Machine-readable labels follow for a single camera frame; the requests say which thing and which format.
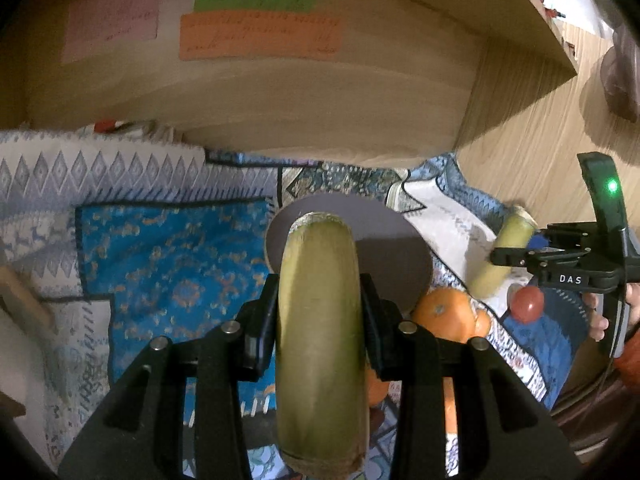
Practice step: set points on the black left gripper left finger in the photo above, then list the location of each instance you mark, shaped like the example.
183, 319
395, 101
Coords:
136, 431

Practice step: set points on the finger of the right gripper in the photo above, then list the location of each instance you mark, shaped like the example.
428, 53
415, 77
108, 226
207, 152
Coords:
518, 258

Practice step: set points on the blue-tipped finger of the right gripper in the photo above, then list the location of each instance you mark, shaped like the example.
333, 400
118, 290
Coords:
538, 241

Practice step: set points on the green sugarcane piece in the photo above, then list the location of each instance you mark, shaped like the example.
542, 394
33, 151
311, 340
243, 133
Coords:
322, 413
517, 229

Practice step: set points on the red tomato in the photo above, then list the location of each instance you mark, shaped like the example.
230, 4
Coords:
527, 304

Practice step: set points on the large orange with sticker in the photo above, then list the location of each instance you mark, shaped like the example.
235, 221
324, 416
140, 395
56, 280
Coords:
446, 313

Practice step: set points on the small tangerine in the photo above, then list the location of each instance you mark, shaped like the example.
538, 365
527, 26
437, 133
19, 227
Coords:
482, 325
376, 389

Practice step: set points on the person's right hand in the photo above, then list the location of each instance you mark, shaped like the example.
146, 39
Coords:
598, 324

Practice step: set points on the dark brown plate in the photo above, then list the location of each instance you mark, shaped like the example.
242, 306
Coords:
380, 254

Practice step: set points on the patchwork patterned bedspread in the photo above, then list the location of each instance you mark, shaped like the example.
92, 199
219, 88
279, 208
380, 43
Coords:
126, 240

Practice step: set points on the wooden headboard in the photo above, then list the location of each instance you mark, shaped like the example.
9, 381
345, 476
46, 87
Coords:
399, 88

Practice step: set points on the orange paper note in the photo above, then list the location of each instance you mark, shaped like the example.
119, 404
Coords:
251, 33

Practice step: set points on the green paper note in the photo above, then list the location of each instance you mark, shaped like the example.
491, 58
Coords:
303, 6

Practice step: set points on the pink paper note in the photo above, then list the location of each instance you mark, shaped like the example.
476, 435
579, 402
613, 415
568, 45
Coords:
93, 23

